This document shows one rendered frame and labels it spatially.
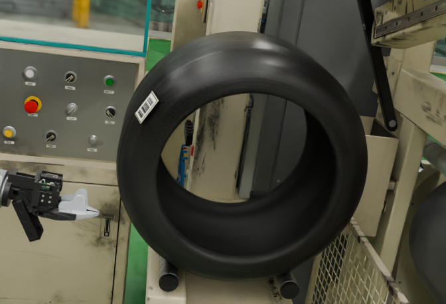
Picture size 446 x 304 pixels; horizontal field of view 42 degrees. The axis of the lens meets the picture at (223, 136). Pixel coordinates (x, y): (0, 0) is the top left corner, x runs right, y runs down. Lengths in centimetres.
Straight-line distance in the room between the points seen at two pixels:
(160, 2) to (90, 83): 834
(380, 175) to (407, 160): 9
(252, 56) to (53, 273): 120
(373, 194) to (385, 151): 13
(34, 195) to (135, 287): 166
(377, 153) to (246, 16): 51
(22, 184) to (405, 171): 100
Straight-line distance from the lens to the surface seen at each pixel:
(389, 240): 179
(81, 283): 212
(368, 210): 170
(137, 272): 306
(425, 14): 126
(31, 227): 142
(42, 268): 211
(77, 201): 137
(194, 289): 152
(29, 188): 138
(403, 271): 217
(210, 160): 162
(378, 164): 165
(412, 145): 168
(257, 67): 118
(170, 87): 119
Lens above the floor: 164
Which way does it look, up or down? 19 degrees down
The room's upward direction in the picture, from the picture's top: 8 degrees clockwise
